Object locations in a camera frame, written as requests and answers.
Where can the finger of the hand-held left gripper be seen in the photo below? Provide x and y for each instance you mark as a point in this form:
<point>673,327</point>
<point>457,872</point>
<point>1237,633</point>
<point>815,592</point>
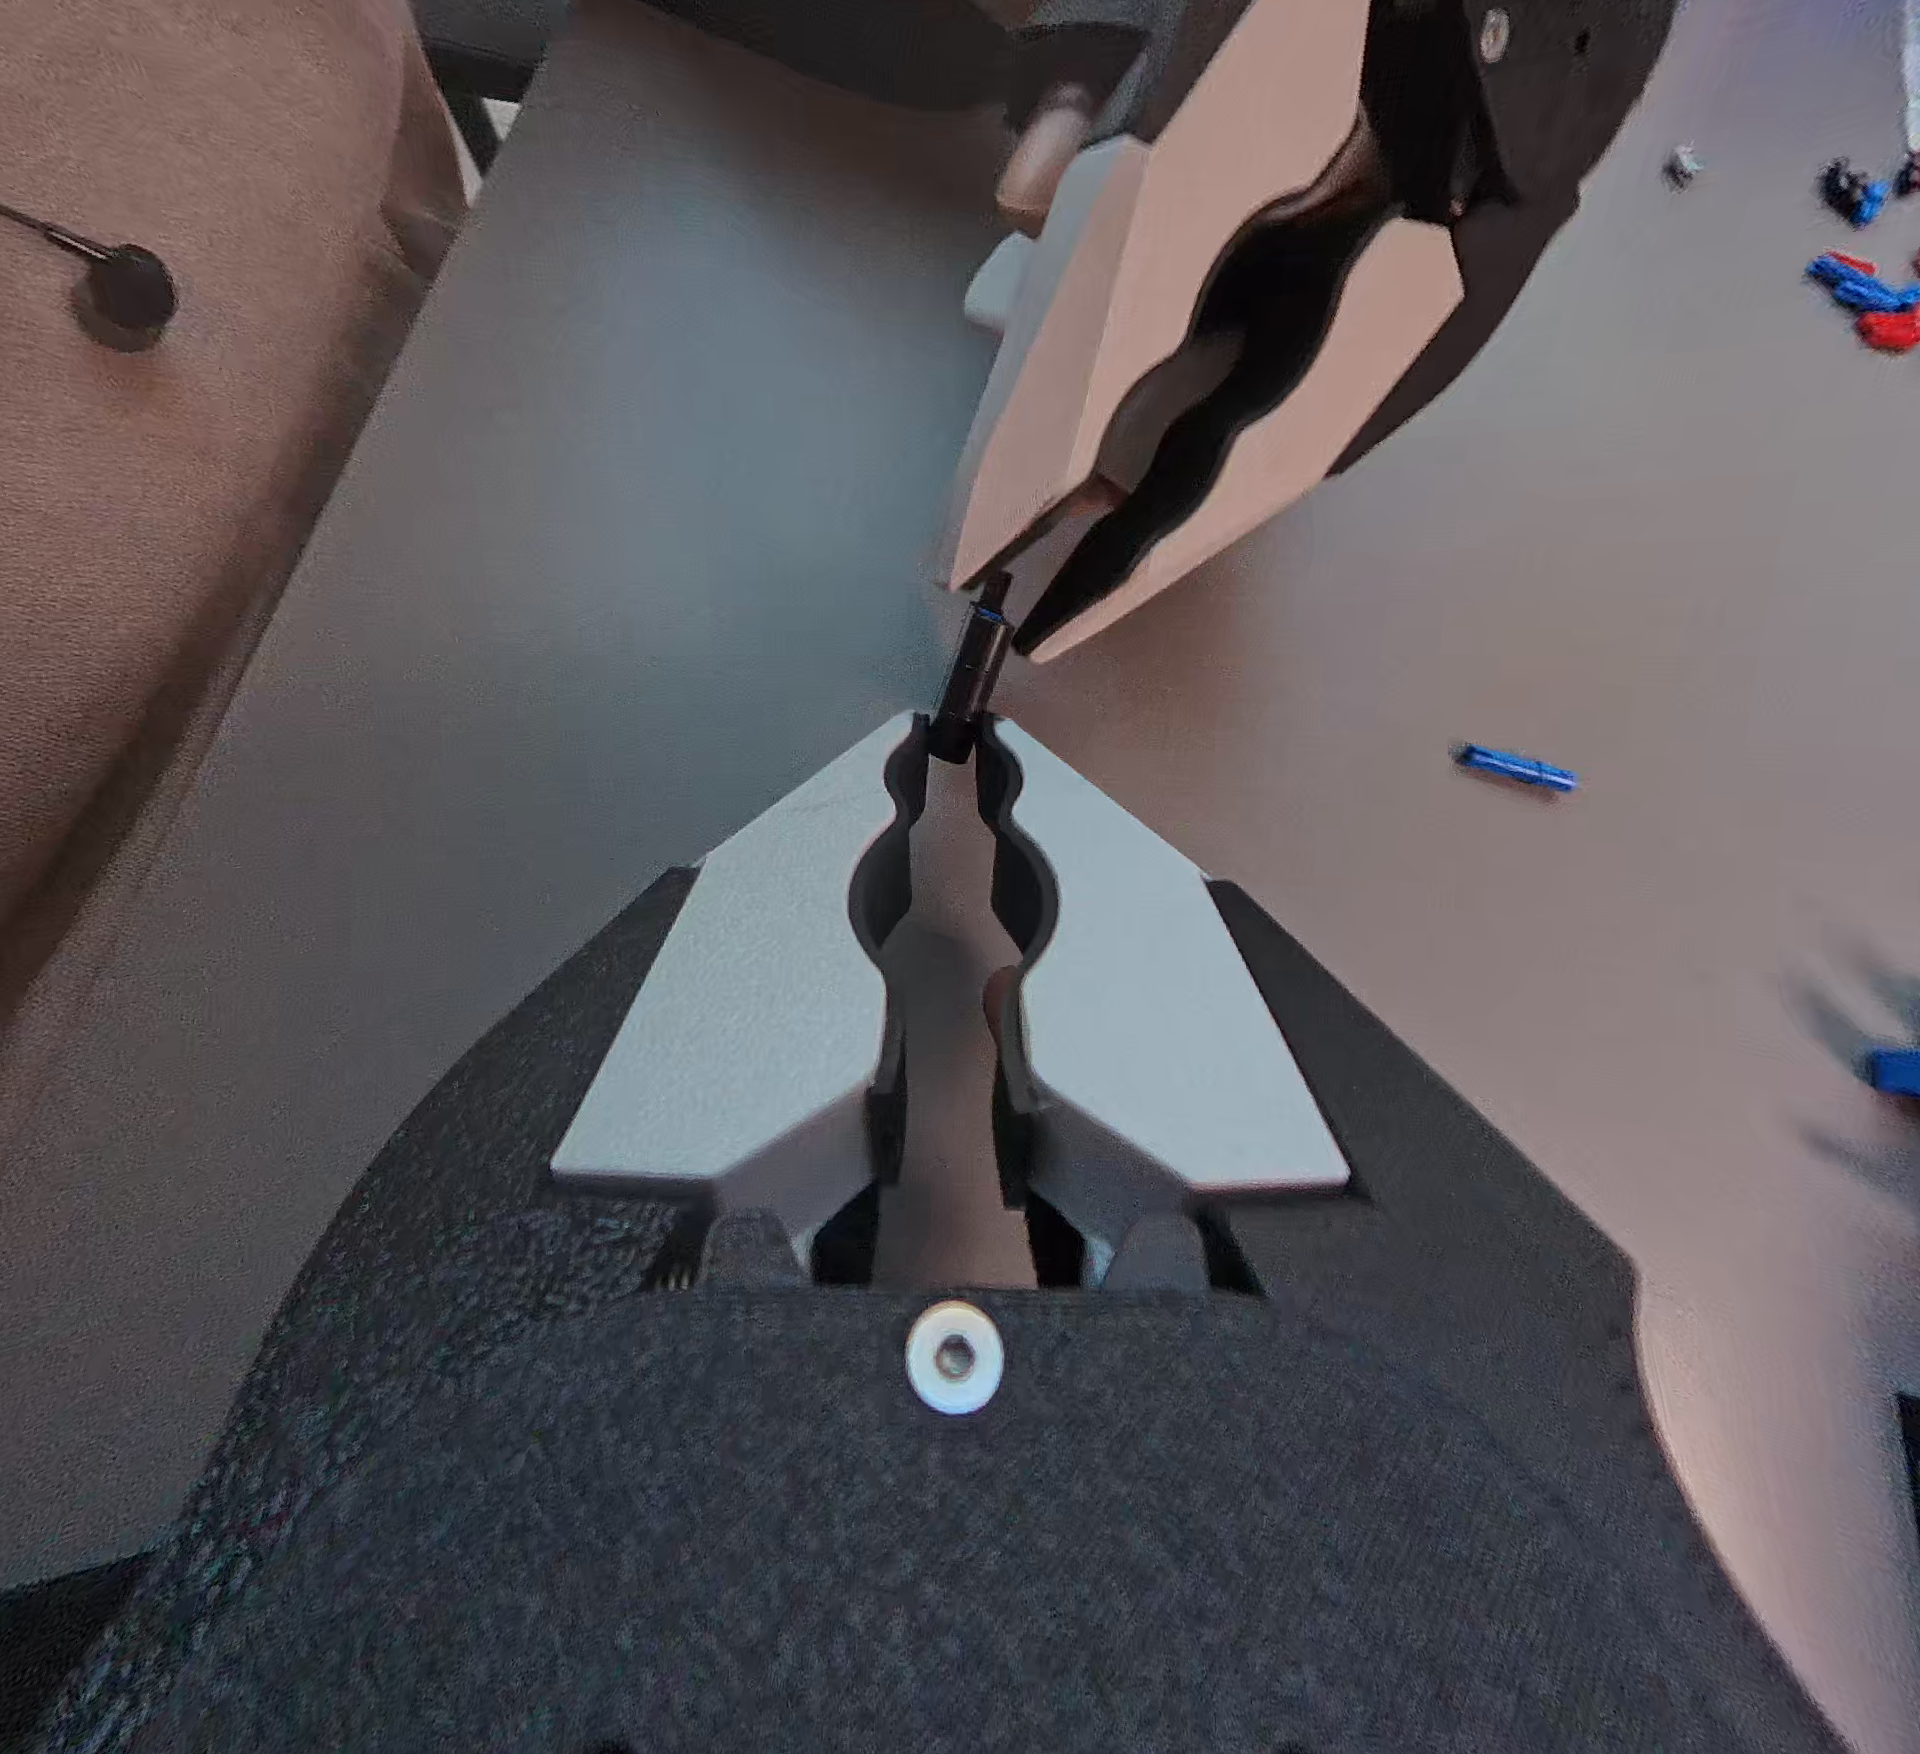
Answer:
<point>1245,106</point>
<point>1322,392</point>

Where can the pile of blue red pins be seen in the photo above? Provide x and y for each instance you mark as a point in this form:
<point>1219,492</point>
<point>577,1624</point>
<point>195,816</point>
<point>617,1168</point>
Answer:
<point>1873,299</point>

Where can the person's torso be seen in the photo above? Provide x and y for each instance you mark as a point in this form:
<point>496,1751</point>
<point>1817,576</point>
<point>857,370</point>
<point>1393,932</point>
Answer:
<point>184,511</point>

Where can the blue connector pin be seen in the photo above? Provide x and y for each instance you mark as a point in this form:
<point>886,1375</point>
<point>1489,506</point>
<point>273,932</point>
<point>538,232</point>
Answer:
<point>1516,768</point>

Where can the grey desk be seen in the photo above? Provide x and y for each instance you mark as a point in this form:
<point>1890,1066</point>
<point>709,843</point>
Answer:
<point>597,511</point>

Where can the black clip microphone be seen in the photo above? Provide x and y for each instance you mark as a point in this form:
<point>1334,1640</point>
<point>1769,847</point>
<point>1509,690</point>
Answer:
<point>128,299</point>

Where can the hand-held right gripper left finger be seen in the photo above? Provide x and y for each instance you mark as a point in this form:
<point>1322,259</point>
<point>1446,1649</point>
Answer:
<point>749,1021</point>

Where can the toy brick race car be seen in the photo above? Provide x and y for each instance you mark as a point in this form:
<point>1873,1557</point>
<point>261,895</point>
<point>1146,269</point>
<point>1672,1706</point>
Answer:
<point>1895,1070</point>

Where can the black beam with blue pins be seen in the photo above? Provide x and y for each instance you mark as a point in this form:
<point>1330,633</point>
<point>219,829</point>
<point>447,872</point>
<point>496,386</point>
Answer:
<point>975,673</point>

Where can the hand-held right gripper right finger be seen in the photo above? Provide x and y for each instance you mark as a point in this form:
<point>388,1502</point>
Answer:
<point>1170,1033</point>

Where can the person's left hand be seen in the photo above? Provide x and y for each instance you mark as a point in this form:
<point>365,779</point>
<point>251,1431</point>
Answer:
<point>1052,157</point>

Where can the person's right hand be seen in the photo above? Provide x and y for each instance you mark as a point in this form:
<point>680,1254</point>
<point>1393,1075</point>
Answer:
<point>1001,1006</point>

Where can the tiny dark grey bushing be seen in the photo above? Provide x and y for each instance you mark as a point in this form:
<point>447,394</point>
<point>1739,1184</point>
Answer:
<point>1680,165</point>

